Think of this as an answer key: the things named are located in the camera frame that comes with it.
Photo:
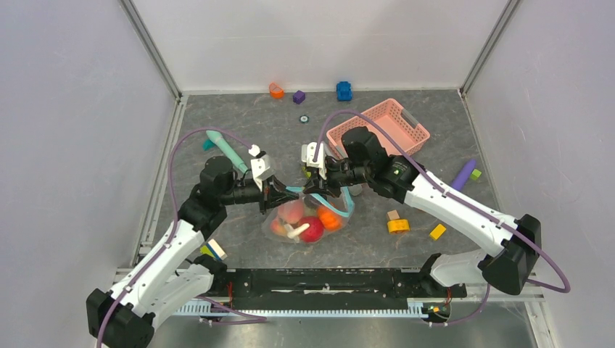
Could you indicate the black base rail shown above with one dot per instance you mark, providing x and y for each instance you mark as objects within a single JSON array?
[{"x": 306, "y": 289}]

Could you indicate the small green cube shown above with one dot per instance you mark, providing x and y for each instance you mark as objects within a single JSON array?
[{"x": 475, "y": 174}]

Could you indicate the white toy mushroom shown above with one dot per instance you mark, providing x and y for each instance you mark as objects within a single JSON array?
[{"x": 294, "y": 233}]

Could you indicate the white blue green block stack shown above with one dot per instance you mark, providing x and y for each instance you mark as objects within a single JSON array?
[{"x": 213, "y": 249}]

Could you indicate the pink toy peach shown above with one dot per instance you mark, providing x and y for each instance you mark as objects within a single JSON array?
[{"x": 291, "y": 212}]

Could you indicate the mint green toy microphone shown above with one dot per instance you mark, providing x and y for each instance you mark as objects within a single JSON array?
[{"x": 216, "y": 139}]

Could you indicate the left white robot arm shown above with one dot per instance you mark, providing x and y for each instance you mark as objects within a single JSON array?
[{"x": 129, "y": 314}]

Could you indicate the small wooden cube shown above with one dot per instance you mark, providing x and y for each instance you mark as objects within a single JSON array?
[{"x": 393, "y": 215}]

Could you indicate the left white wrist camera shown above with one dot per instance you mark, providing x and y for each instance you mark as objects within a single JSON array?
[{"x": 261, "y": 166}]

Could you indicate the small yellow block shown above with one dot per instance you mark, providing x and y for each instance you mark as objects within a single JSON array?
[{"x": 437, "y": 232}]

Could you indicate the red toy apple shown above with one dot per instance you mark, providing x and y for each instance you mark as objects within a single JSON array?
[{"x": 315, "y": 232}]

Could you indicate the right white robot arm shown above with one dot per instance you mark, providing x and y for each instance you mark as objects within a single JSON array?
[{"x": 507, "y": 246}]

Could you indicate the grey toy microphone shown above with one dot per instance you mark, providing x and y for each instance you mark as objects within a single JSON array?
[{"x": 355, "y": 190}]

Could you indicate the purple toy cube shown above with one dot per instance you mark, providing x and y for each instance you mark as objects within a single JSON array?
[{"x": 299, "y": 97}]

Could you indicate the blue toy car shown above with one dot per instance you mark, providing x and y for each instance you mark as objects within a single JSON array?
[{"x": 344, "y": 91}]

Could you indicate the clear zip top bag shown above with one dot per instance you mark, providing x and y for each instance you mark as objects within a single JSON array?
[{"x": 342, "y": 205}]

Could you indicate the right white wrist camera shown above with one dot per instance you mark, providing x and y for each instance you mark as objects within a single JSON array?
[{"x": 313, "y": 157}]

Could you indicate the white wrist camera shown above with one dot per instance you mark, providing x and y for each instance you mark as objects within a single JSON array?
[
  {"x": 313, "y": 157},
  {"x": 261, "y": 166}
]

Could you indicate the orange toy pumpkin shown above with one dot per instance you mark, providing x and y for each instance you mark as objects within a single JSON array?
[{"x": 329, "y": 219}]

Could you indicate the multicolour toy brick block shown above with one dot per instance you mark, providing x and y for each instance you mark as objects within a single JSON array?
[{"x": 306, "y": 172}]

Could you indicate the yellow toy brick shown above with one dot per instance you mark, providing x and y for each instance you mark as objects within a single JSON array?
[{"x": 398, "y": 226}]

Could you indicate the orange peach toy fruit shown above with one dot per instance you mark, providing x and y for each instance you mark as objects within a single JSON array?
[{"x": 278, "y": 228}]

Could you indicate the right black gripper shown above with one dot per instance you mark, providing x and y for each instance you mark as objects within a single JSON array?
[{"x": 316, "y": 183}]

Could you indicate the purple toy microphone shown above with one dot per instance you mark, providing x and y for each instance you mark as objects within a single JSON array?
[{"x": 464, "y": 175}]

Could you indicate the pink plastic basket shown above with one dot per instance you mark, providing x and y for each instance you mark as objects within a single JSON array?
[{"x": 394, "y": 119}]

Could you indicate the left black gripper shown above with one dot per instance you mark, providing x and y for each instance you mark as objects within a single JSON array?
[{"x": 274, "y": 193}]

